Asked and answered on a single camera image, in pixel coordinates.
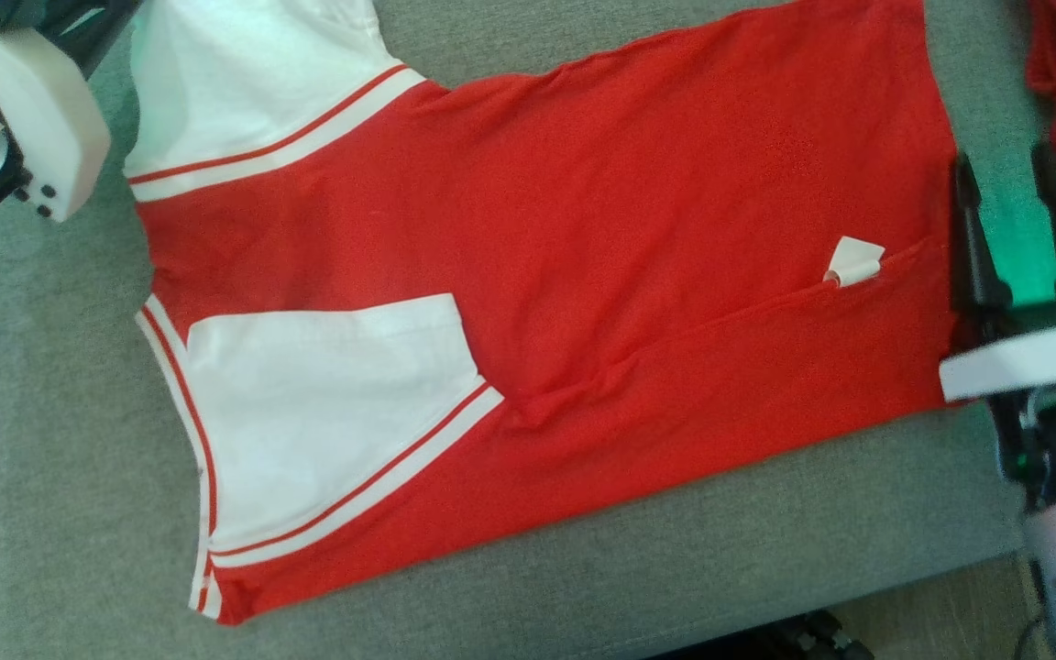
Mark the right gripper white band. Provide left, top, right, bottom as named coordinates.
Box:
left=939, top=140, right=1056, bottom=402

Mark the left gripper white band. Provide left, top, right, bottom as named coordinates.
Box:
left=0, top=0, right=146, bottom=224

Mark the red and white t-shirt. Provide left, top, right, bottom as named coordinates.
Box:
left=123, top=0, right=962, bottom=626

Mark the white printed garment tag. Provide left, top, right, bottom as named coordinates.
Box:
left=823, top=236, right=886, bottom=289

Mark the yellow and grey sofa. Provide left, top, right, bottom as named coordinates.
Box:
left=0, top=0, right=1056, bottom=660

